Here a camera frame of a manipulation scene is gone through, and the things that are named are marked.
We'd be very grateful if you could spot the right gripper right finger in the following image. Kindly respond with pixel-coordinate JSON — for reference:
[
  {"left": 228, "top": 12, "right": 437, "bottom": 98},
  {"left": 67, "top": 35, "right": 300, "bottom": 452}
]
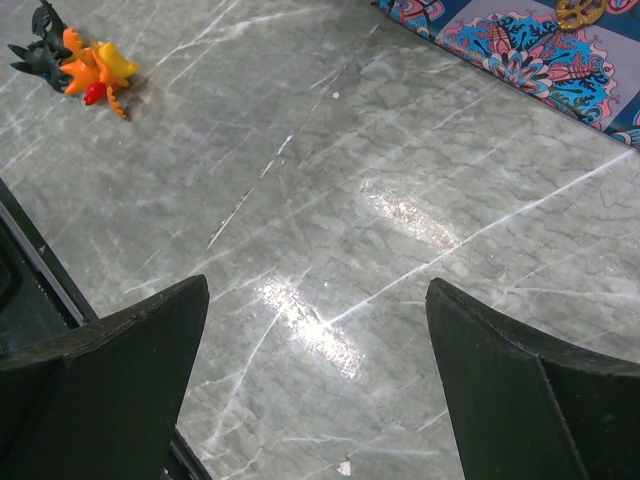
[{"left": 426, "top": 278, "right": 639, "bottom": 479}]

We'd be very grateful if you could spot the patterned blue pink placemat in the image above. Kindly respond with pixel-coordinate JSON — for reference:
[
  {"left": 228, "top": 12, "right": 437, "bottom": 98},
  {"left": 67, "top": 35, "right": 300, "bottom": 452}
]
[{"left": 374, "top": 1, "right": 639, "bottom": 148}]

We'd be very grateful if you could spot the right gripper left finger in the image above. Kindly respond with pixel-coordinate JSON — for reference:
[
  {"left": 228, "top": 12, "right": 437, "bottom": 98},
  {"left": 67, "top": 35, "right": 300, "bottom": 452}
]
[{"left": 1, "top": 275, "right": 209, "bottom": 479}]

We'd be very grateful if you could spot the golden fork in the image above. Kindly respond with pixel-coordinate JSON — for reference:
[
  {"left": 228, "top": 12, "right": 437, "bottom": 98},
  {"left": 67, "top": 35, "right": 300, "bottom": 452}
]
[{"left": 555, "top": 0, "right": 607, "bottom": 30}]

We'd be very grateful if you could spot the black dragon toy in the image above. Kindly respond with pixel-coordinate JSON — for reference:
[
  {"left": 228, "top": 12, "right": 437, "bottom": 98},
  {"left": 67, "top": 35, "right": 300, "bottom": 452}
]
[{"left": 7, "top": 0, "right": 72, "bottom": 94}]

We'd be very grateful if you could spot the orange fox toy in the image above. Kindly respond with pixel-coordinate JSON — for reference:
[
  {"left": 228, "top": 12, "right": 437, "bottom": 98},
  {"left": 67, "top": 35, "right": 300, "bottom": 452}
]
[{"left": 60, "top": 27, "right": 141, "bottom": 119}]

